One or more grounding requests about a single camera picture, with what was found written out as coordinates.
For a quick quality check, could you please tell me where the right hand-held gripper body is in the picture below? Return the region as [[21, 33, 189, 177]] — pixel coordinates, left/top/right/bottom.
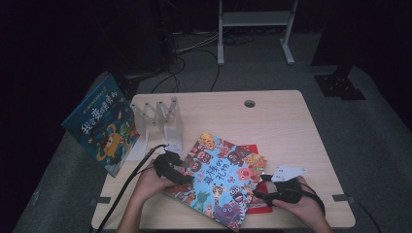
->
[[271, 166, 308, 205]]

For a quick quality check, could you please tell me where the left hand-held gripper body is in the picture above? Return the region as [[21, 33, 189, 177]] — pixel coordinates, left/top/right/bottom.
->
[[153, 144, 185, 179]]

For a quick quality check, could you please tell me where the red picture book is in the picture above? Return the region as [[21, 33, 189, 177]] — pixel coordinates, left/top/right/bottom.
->
[[238, 144, 274, 216]]

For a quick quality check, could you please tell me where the colourful animal picture book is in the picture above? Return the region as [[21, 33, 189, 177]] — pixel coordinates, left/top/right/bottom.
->
[[163, 132, 268, 233]]

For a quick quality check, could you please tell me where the person's right hand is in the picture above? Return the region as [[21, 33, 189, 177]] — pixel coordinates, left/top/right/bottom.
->
[[272, 176, 325, 224]]

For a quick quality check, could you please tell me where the person's left hand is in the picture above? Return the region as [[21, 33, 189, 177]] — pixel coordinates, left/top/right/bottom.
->
[[131, 161, 178, 203]]

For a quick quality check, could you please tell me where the grey table edge clip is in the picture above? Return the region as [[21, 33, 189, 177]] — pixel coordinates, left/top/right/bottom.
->
[[89, 196, 112, 207], [332, 193, 353, 204]]

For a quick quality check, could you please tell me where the dark blue picture book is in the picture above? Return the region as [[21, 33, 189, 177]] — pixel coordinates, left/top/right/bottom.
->
[[61, 71, 141, 179]]

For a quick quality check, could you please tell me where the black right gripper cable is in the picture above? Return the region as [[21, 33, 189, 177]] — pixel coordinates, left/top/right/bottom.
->
[[299, 183, 326, 217]]

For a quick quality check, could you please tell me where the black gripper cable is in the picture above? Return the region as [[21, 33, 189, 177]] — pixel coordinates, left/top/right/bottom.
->
[[96, 144, 169, 233], [299, 183, 326, 217]]

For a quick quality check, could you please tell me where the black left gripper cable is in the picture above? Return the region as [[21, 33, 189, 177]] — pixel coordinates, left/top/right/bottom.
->
[[96, 144, 169, 233]]

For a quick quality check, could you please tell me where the thin black cable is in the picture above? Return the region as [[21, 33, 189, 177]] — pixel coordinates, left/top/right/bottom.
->
[[351, 197, 384, 233]]

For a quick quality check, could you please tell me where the looped black floor cable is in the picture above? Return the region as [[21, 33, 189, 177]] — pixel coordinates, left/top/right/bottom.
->
[[151, 55, 188, 95]]

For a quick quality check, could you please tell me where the black stand base plate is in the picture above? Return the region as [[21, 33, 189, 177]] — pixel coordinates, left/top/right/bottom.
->
[[314, 73, 367, 101]]

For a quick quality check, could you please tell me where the white floor cable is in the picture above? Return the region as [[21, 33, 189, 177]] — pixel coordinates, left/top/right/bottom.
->
[[174, 31, 222, 54]]

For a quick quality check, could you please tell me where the white metal table frame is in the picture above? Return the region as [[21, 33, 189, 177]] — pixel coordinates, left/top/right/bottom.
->
[[217, 0, 299, 66]]

